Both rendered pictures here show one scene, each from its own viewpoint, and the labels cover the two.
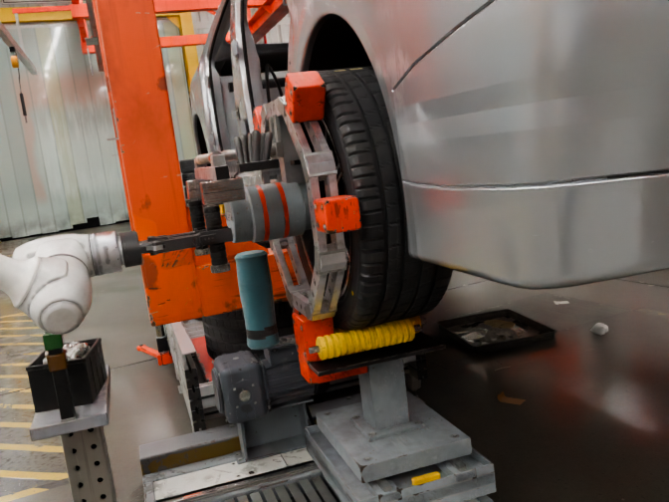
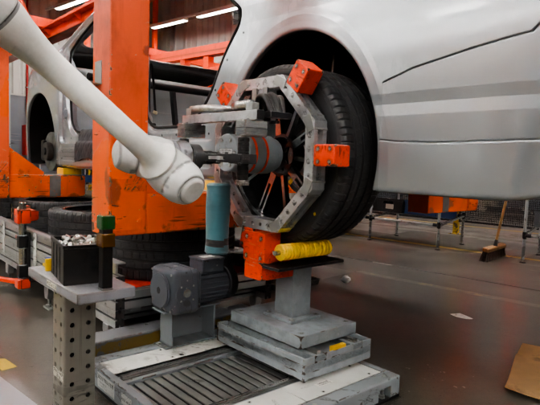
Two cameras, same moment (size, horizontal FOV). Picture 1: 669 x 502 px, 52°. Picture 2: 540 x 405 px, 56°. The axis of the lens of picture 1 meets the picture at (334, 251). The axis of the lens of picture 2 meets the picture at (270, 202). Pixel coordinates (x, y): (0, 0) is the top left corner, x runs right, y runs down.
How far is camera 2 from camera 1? 0.87 m
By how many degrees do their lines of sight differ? 25
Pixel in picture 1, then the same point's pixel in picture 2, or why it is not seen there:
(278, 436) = (186, 332)
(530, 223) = (517, 161)
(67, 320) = (196, 193)
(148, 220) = not seen: hidden behind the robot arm
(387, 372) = (303, 276)
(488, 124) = (491, 104)
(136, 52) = (132, 22)
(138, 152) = (121, 97)
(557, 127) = not seen: outside the picture
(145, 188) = not seen: hidden behind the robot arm
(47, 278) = (183, 159)
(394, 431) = (304, 318)
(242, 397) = (185, 294)
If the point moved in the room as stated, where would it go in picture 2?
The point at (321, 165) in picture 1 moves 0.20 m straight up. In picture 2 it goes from (321, 123) to (323, 59)
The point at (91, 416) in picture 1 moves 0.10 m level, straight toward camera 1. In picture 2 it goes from (124, 288) to (144, 296)
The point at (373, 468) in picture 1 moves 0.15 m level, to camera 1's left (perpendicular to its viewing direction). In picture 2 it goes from (307, 338) to (268, 344)
